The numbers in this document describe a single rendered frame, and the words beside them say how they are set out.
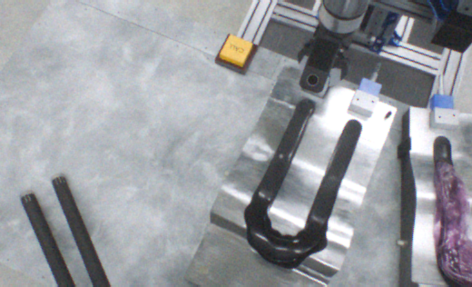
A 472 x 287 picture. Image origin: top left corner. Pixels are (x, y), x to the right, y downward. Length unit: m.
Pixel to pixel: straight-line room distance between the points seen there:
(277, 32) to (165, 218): 1.08
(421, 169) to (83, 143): 0.74
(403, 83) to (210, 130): 1.00
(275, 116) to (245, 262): 0.31
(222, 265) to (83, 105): 0.50
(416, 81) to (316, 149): 0.99
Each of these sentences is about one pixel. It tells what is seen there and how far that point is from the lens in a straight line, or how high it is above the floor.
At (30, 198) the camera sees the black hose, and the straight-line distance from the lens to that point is 1.11.
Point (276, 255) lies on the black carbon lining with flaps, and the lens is 0.96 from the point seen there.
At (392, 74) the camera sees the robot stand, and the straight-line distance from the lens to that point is 1.92.
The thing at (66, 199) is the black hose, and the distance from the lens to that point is 1.06.
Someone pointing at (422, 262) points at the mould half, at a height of 0.87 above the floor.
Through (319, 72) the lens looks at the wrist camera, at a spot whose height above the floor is 1.05.
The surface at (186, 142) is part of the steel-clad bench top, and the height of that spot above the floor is 0.80.
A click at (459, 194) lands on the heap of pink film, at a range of 1.03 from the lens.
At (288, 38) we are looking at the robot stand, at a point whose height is 0.21.
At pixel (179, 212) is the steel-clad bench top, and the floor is 0.80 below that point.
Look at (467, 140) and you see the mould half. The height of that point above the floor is 0.86.
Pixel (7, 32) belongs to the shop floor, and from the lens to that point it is 2.40.
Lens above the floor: 1.82
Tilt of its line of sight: 70 degrees down
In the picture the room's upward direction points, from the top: straight up
